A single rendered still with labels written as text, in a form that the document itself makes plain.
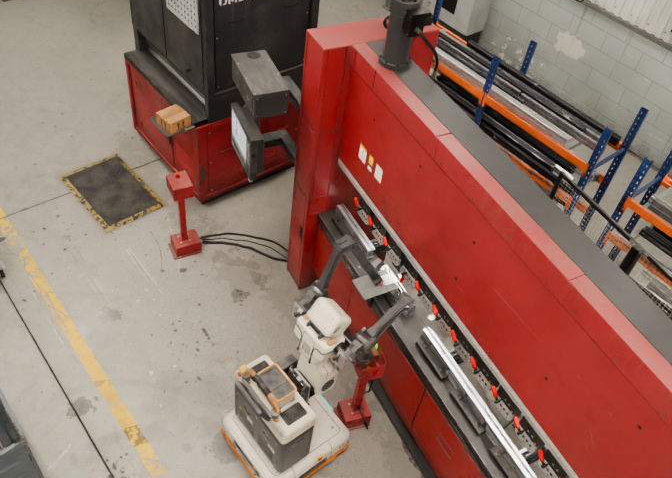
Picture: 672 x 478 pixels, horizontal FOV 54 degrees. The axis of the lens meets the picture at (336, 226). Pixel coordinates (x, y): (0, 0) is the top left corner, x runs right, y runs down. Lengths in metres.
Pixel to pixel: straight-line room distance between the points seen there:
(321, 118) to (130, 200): 2.56
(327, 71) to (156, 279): 2.46
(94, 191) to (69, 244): 0.66
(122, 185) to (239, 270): 1.51
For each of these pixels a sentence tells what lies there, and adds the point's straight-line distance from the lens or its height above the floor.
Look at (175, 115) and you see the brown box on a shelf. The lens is 5.55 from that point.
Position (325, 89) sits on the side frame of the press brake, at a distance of 4.30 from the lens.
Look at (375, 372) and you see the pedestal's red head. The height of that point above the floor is 0.74.
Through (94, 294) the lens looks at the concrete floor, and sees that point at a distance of 5.74.
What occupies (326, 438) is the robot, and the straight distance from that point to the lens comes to 4.63.
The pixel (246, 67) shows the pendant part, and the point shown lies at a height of 1.95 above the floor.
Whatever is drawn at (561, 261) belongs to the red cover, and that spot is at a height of 2.30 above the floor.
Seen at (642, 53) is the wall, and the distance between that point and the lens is 7.86.
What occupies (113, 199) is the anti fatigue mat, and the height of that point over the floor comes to 0.01.
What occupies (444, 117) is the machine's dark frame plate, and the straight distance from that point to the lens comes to 3.73.
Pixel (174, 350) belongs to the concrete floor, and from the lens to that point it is 5.31.
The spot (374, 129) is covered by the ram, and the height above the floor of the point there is 1.92.
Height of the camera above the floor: 4.40
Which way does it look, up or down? 45 degrees down
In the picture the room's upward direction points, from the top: 9 degrees clockwise
